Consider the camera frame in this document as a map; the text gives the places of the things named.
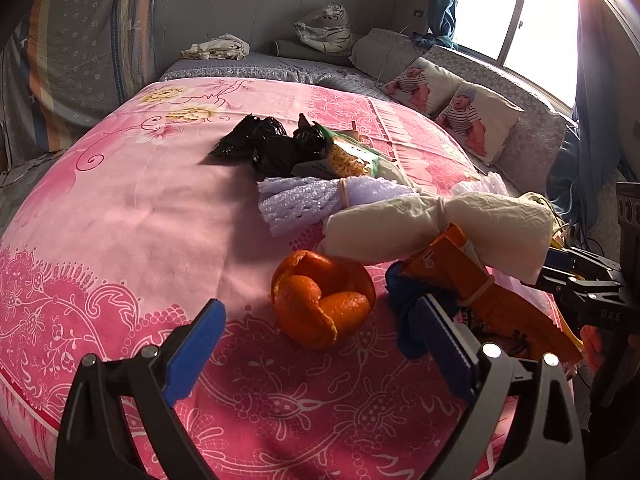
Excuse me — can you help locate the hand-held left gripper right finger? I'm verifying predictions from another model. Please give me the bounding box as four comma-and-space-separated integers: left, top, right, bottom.
415, 295, 586, 480

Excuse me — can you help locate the window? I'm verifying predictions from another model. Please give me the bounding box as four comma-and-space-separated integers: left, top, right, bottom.
450, 0, 583, 106

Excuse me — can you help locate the light green cloth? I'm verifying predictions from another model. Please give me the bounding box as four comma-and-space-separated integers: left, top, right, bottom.
520, 191, 556, 221

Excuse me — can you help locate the white tiger plush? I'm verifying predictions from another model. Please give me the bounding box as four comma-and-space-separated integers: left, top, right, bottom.
294, 2, 361, 56

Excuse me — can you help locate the person's right hand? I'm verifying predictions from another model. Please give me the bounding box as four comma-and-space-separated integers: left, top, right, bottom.
581, 325, 609, 375

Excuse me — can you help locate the white foam net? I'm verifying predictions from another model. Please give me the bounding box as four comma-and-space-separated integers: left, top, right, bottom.
450, 172, 508, 198

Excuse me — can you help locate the pink floral bedsheet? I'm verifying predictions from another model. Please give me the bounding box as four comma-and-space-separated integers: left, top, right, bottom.
0, 77, 586, 480

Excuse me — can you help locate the orange snack wrapper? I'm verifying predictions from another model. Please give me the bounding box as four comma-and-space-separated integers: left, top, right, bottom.
400, 222, 583, 366

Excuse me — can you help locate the white tissue bundle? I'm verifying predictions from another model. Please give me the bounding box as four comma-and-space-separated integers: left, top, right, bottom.
320, 191, 555, 285

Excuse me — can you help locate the crumpled beige cloth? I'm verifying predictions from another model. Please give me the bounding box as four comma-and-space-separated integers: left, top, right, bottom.
180, 33, 251, 60

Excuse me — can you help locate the blue cloth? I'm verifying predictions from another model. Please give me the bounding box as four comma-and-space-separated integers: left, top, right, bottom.
385, 260, 458, 360

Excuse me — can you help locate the black plastic bag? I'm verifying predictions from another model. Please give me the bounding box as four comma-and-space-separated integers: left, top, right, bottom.
252, 135, 311, 178
207, 115, 288, 158
292, 112, 333, 163

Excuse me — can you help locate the grey quilted bedcover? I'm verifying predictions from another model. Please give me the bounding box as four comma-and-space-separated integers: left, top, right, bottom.
159, 51, 386, 98

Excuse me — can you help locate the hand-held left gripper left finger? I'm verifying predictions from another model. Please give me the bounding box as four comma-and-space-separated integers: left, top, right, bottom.
55, 299, 228, 480

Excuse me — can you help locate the grey bolster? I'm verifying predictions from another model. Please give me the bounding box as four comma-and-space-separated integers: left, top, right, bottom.
271, 39, 351, 67

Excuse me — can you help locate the white plastic wrapper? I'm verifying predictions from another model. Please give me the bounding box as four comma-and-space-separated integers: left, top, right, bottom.
375, 157, 418, 193

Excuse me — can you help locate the green snack packet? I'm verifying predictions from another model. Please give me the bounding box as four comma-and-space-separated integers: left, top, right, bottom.
320, 127, 396, 178

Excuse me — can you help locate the blue curtain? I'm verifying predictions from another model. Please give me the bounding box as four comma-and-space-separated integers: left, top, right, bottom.
547, 0, 640, 241
427, 0, 466, 51

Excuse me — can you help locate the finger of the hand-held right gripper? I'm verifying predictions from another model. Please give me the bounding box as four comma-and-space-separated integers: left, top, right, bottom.
522, 266, 623, 311
545, 246, 623, 281

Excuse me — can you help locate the orange peel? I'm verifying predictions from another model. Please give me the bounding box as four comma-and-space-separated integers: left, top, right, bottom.
270, 249, 377, 351

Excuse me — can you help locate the striped patterned curtain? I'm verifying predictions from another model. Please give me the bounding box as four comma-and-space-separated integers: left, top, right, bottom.
0, 0, 161, 171

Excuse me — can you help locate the baby print pillow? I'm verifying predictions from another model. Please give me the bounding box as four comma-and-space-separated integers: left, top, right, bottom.
384, 56, 463, 113
434, 81, 525, 165

